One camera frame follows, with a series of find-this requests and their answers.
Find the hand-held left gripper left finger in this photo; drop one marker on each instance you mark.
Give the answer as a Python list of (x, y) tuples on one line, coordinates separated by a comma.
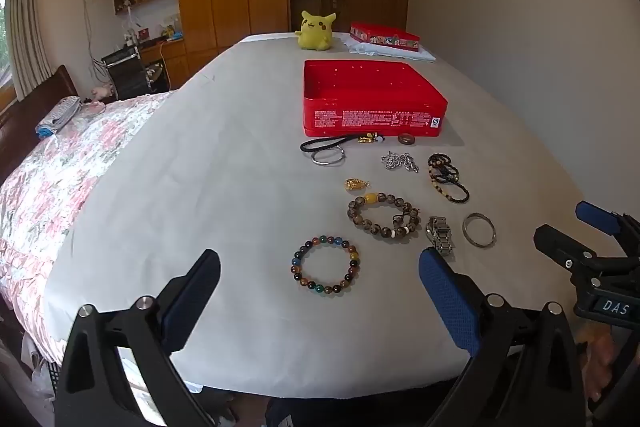
[(192, 302)]

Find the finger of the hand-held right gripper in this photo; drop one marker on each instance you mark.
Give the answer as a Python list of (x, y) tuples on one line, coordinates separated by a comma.
[(562, 252), (595, 214)]

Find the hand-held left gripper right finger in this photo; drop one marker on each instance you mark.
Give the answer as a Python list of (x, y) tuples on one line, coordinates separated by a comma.
[(445, 302)]

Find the red tin box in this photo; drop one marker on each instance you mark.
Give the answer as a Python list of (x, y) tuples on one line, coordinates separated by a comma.
[(370, 87)]

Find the person's right hand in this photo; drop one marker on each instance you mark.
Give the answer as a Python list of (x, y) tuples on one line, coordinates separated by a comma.
[(599, 357)]

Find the silver metal watch band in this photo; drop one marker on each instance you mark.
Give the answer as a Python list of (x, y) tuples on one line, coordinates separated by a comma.
[(440, 237)]

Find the silver bangle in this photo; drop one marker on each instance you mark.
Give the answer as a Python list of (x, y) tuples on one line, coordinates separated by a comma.
[(478, 246)]

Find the gold pendant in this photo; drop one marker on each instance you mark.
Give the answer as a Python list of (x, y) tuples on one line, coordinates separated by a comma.
[(354, 185)]

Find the floral blanket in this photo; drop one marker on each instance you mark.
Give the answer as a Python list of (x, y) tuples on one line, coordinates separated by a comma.
[(50, 187)]

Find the pink plush toy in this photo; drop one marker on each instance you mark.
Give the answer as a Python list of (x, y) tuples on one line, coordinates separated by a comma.
[(102, 93)]

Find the folded blue grey cloth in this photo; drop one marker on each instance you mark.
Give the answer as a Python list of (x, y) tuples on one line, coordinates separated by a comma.
[(60, 114)]

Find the black office chair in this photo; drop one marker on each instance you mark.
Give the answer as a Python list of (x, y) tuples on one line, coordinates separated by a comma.
[(127, 72)]

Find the wooden desk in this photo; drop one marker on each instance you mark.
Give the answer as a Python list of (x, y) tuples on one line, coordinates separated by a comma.
[(172, 57)]

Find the dark wooden headboard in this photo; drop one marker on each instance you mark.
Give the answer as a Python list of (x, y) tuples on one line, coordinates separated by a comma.
[(30, 117)]

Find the white folded cloth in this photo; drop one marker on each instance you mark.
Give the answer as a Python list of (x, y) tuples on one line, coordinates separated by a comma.
[(400, 53)]

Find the small red box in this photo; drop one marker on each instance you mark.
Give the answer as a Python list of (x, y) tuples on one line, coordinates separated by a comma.
[(143, 34)]

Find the red tin lid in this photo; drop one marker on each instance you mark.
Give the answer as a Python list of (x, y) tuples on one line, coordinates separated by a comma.
[(382, 34)]

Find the yellow plush toy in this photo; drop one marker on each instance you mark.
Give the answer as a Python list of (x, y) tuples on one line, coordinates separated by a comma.
[(315, 32)]

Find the window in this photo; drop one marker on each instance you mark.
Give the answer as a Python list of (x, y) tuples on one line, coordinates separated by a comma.
[(4, 57)]

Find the beige curtain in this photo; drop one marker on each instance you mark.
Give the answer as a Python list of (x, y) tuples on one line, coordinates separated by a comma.
[(27, 32)]

